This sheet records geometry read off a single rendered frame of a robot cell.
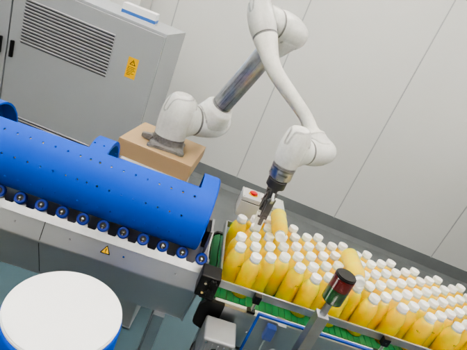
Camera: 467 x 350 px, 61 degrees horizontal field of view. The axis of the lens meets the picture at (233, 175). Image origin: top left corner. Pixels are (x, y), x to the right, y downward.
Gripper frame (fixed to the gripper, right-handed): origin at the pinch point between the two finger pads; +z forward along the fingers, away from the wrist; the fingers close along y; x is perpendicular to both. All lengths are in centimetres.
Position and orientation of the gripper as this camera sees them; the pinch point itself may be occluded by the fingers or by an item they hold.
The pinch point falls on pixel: (258, 221)
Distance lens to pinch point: 159.7
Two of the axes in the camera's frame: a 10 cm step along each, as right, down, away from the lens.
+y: -0.4, 4.0, -9.1
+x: 9.3, 3.4, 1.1
